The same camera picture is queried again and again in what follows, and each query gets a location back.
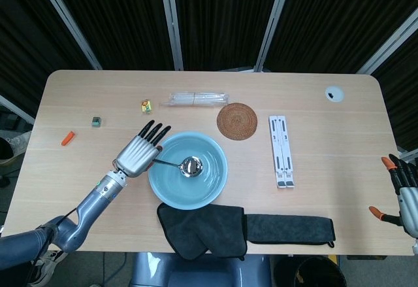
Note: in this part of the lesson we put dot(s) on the small yellow packet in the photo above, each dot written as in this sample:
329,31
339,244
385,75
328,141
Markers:
146,106

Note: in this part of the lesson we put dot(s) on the white partition frame post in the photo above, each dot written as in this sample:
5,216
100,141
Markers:
388,45
70,25
16,109
272,22
172,22

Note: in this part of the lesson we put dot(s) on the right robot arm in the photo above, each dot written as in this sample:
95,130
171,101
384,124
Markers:
415,246

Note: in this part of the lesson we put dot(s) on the black trash bin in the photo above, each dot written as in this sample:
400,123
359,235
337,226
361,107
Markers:
320,272

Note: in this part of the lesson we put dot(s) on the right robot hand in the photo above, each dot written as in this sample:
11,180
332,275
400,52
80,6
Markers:
408,202

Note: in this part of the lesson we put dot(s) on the white folding laptop stand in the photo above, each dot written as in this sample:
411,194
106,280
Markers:
282,151

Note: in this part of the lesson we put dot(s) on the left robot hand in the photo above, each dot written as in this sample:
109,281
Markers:
137,156

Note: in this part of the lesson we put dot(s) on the light blue bowl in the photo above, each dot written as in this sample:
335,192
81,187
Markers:
209,192

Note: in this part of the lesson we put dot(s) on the folded dark grey towel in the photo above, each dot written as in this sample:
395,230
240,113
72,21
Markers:
196,228

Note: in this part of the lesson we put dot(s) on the round woven brown coaster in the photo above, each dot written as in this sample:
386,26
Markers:
237,121

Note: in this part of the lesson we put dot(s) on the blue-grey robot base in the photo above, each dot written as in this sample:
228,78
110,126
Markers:
199,270

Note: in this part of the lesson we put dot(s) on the small grey-green cube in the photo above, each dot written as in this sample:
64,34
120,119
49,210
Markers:
96,121

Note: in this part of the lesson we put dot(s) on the pack of clear straws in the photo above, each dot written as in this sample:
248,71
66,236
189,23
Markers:
194,99

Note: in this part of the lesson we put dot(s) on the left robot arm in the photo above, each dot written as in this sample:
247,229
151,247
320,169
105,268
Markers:
98,197

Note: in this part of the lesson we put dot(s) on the black and white sneaker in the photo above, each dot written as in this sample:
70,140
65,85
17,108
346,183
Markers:
45,269

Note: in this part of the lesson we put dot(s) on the orange rubber finger cap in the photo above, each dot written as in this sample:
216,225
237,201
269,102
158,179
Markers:
68,138

